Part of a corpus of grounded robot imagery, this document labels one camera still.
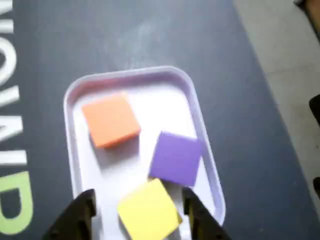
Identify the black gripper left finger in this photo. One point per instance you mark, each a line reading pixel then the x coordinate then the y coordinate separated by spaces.
pixel 75 220

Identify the white rectangular tray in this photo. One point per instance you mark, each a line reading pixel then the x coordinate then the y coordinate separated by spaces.
pixel 160 110

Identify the black WOWROBO mat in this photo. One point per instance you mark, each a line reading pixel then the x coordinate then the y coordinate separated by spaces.
pixel 175 37

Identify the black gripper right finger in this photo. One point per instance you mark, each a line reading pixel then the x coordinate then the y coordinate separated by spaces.
pixel 202 222

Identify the purple block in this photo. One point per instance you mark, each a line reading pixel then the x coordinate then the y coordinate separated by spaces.
pixel 175 160

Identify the yellow block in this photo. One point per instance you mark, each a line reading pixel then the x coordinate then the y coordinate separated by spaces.
pixel 147 212

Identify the orange block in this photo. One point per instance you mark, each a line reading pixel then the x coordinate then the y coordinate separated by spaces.
pixel 110 120

